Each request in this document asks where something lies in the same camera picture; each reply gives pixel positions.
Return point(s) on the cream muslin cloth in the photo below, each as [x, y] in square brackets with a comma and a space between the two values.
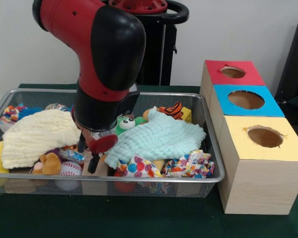
[34, 136]

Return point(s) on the green spiky toy with eyes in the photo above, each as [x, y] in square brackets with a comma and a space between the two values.
[125, 124]

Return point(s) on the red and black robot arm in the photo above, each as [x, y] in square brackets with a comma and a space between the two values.
[101, 62]

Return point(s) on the black upright panel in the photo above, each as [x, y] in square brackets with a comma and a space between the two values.
[295, 62]

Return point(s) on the brown plush animal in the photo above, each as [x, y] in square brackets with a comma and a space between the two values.
[49, 164]

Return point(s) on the plain wooden block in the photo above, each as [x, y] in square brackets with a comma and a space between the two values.
[103, 171]

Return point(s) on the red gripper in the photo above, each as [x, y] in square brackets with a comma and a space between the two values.
[103, 143]

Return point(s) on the wooden box with three holes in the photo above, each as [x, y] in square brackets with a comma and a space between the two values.
[258, 188]

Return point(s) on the mint green muslin cloth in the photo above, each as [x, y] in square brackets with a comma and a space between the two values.
[159, 138]

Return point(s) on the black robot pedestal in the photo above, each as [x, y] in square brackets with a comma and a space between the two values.
[164, 49]

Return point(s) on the orange tiger plush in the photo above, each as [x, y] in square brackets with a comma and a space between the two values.
[173, 110]

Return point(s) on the crumpled polka dot paper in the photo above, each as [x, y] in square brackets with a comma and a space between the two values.
[136, 168]

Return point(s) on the crumpled confetti print paper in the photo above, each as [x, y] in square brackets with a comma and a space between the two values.
[188, 163]

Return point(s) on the white baseball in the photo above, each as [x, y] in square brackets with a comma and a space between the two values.
[70, 169]

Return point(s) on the yellow block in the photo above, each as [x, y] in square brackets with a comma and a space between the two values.
[186, 115]

